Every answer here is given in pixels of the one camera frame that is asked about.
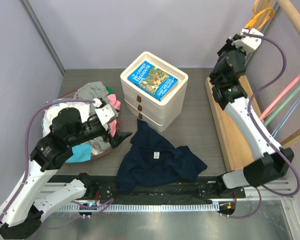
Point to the light blue cloth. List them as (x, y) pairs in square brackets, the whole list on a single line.
[(81, 153)]

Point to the wooden clothes rack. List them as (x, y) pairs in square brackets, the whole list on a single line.
[(243, 137)]

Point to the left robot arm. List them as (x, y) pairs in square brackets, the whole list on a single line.
[(22, 212)]

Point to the white slotted cable duct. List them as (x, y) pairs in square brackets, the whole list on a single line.
[(119, 208)]

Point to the pink hanger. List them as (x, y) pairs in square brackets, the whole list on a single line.
[(267, 111)]

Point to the green cloth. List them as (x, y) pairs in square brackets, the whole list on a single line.
[(110, 91)]

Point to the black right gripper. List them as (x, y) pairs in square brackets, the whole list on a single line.
[(230, 45)]

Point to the white cloth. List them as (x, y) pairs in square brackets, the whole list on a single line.
[(85, 110)]

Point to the navy blue t shirt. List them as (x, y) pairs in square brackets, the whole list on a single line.
[(153, 161)]

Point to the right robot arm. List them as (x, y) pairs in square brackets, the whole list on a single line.
[(260, 172)]

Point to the blue treehouse paperback book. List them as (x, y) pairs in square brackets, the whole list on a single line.
[(153, 80)]

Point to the white drawer unit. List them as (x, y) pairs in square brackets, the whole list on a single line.
[(158, 115)]

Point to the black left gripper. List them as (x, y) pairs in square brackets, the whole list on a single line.
[(119, 137)]

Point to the blue hanger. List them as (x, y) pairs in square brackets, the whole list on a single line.
[(286, 117)]

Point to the pink cloth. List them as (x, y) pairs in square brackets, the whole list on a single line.
[(117, 105)]

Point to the grey cloth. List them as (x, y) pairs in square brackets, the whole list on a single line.
[(91, 91)]

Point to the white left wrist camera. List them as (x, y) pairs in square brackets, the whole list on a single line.
[(105, 112)]

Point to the yellow hanger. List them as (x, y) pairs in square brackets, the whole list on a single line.
[(262, 12)]

